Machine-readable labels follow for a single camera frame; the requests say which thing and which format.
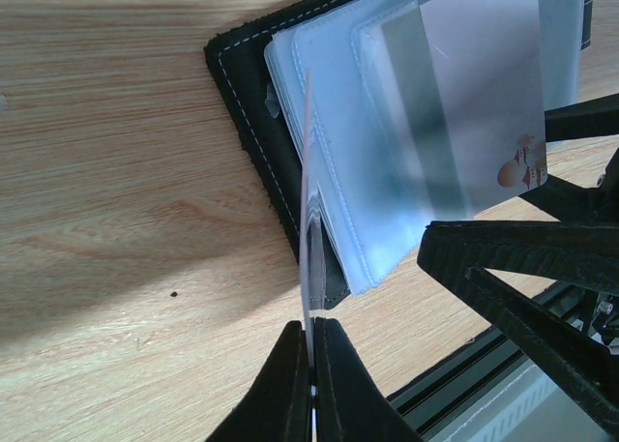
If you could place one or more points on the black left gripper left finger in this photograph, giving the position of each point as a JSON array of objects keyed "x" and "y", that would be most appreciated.
[{"x": 277, "y": 405}]

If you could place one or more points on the white slotted cable duct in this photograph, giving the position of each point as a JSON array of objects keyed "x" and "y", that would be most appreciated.
[{"x": 502, "y": 408}]

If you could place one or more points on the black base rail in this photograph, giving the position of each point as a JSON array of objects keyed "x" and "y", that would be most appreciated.
[{"x": 439, "y": 395}]

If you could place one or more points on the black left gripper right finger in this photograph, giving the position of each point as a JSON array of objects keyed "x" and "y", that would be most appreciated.
[{"x": 349, "y": 405}]

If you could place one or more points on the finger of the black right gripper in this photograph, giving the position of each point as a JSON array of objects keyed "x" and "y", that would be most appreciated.
[
  {"x": 568, "y": 202},
  {"x": 463, "y": 255}
]

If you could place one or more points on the black leather card holder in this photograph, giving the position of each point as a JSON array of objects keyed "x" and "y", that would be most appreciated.
[{"x": 371, "y": 220}]

